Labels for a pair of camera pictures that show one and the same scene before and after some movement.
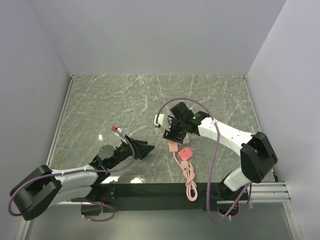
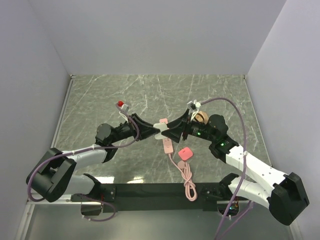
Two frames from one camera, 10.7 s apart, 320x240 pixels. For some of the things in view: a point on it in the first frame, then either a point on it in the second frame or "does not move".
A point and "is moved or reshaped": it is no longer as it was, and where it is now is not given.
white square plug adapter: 186,140 to 162,126
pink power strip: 173,146 is moved or reshaped
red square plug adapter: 185,153 does not move
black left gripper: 141,150 to 145,129
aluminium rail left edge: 71,77 does not move
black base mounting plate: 156,197 does not move
